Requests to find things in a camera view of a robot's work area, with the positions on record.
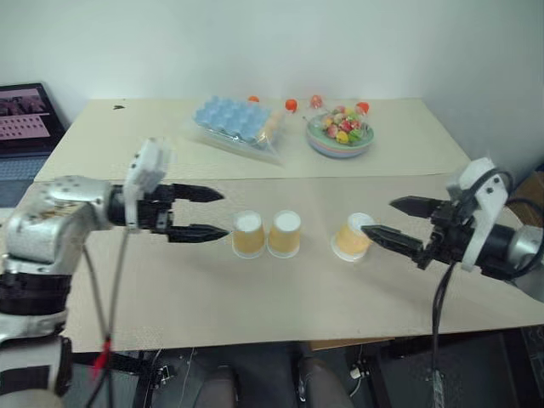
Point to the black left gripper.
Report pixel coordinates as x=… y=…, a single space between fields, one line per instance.
x=157 y=208

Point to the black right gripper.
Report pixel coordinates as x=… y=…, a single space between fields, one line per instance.
x=450 y=238

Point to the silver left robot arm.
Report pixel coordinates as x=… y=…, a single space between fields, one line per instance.
x=47 y=221

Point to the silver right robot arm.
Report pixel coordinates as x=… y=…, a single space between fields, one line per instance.
x=527 y=251

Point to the yellow paper cup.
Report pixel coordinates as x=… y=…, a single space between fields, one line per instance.
x=247 y=236
x=350 y=244
x=284 y=236

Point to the clear plastic bag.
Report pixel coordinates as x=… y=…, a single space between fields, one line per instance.
x=259 y=144

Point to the bowl of colourful candies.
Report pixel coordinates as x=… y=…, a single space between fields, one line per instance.
x=340 y=149

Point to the blue egg tray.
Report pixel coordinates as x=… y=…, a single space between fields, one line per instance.
x=231 y=117

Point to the clear bag of colourful sweets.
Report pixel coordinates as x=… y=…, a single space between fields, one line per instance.
x=344 y=125

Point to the small orange ball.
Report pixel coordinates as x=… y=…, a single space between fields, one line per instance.
x=253 y=99
x=362 y=106
x=290 y=105
x=315 y=101

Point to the brown cardboard box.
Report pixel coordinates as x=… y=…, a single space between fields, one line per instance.
x=531 y=191

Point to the small black scrap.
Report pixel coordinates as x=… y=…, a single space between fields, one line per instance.
x=119 y=105

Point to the small white plug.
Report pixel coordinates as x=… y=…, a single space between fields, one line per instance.
x=357 y=372

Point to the dark rounded shape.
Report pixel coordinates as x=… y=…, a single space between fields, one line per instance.
x=325 y=384

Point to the open laptop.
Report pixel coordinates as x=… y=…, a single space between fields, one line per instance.
x=25 y=123

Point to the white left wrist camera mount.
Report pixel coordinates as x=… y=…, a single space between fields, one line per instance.
x=146 y=168

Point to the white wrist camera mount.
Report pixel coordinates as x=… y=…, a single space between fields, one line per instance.
x=146 y=168
x=489 y=200

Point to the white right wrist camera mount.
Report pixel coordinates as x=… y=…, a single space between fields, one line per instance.
x=489 y=200

